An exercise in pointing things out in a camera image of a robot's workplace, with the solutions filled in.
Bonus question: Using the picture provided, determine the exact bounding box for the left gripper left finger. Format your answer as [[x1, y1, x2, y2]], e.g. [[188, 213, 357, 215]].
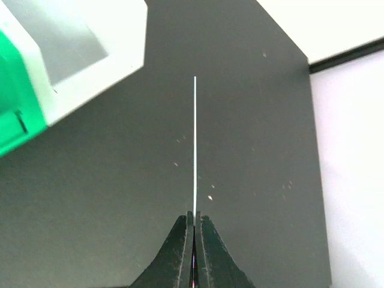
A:
[[130, 211, 194, 288]]

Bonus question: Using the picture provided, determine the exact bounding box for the right black frame post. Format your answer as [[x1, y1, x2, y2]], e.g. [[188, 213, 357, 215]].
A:
[[308, 37, 383, 74]]

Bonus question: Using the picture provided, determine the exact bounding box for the white translucent bin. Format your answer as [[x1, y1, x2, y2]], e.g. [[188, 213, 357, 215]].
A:
[[1, 1, 148, 126]]

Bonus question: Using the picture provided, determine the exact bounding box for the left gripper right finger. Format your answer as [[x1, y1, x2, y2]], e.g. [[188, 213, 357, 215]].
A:
[[194, 212, 255, 288]]

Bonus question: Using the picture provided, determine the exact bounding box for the green bin middle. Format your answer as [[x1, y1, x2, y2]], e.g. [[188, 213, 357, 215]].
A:
[[1, 31, 47, 156]]

